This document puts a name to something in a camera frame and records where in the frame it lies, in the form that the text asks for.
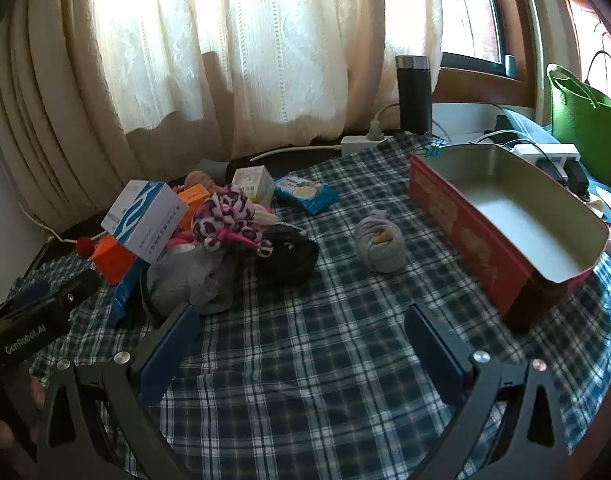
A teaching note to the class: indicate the orange cube box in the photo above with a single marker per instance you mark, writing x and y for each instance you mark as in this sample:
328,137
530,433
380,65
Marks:
113,262

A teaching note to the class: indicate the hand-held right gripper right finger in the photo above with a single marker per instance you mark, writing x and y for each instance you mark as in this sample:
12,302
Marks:
433,355

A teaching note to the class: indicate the red tin container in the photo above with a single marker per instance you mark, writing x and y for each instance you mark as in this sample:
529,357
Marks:
465,230

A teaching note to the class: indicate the red pompom ball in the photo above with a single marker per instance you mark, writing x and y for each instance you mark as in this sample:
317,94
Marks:
84,246

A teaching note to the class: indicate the wooden window frame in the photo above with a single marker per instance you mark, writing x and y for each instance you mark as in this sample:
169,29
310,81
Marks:
475,85

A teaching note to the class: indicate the black power adapter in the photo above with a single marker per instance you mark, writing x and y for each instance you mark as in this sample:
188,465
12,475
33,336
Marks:
578,177

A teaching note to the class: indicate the cream soft cloth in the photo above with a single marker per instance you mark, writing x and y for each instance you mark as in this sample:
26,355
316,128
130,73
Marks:
268,216

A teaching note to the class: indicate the blue flat packet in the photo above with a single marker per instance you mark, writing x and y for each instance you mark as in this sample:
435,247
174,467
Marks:
125,295

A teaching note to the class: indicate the person's left hand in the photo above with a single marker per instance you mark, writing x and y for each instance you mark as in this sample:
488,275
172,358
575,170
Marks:
35,397

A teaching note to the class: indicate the teal cloth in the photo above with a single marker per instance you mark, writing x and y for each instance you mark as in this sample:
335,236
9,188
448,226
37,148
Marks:
530,127

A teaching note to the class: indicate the pink leopard fuzzy sock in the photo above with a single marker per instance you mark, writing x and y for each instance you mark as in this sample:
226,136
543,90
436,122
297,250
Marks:
225,212

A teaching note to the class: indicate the blue and white box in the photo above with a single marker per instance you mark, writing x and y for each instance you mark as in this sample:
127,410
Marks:
145,220

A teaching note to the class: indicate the white power strip with adapters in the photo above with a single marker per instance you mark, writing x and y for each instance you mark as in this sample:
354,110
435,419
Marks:
545,151

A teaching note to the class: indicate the small teal bottle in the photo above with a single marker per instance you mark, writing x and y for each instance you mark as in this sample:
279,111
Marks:
511,65

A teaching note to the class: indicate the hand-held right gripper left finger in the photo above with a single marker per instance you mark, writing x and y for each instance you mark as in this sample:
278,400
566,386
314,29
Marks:
168,360

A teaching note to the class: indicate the grey ribbed sock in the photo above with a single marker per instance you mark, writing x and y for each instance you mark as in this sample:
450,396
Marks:
215,167

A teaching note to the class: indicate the small white box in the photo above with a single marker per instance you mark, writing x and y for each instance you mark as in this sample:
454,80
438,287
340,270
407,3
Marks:
250,182

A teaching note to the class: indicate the beige towel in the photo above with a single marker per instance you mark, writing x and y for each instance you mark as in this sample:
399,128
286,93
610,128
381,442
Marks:
598,205

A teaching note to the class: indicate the blue snack packet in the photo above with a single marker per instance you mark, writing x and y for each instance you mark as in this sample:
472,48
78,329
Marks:
305,195

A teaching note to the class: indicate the green tote bag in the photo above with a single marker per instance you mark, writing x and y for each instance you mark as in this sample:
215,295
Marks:
585,130

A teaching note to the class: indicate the grey cloth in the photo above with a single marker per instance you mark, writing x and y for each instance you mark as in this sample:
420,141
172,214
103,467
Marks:
195,280

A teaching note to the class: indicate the cream lace curtain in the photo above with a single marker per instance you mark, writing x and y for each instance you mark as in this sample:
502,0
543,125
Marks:
210,60

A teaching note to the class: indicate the blue plaid cloth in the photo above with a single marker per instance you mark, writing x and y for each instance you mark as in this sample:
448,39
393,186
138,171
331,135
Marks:
295,360

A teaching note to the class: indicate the black thermos bottle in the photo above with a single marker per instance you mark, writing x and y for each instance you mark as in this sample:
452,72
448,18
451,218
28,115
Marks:
413,100

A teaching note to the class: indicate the orange wooden door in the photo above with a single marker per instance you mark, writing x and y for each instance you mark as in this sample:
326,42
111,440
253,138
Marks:
585,25

